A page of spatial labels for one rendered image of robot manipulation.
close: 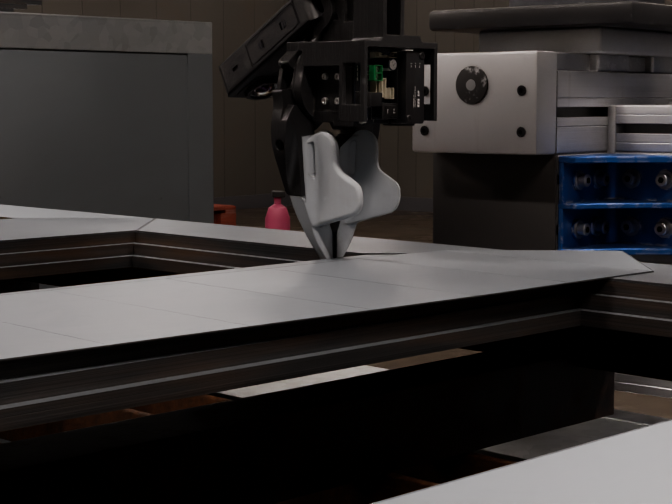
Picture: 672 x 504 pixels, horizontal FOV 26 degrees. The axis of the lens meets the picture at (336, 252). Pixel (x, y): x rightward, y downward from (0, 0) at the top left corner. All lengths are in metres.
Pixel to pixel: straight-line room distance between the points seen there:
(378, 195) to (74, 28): 0.81
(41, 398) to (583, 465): 0.27
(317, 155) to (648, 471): 0.58
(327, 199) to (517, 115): 0.35
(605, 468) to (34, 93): 1.33
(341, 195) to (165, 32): 0.88
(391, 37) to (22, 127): 0.82
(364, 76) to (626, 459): 0.52
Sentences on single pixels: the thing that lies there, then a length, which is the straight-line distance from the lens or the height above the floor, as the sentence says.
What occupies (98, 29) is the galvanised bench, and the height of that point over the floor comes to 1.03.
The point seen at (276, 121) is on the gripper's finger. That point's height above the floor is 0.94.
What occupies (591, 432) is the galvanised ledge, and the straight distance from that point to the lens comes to 1.22.
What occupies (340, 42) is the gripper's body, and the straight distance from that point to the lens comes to 0.94.
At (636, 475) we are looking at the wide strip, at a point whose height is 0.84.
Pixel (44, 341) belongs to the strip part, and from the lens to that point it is 0.66.
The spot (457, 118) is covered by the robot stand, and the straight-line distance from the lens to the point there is 1.32.
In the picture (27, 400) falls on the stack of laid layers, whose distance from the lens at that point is 0.63.
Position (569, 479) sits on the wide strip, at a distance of 0.42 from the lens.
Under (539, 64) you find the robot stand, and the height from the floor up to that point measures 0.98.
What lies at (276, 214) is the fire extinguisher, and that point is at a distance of 7.01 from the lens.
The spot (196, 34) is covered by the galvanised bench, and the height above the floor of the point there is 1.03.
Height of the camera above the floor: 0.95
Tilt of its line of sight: 6 degrees down
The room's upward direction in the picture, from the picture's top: straight up
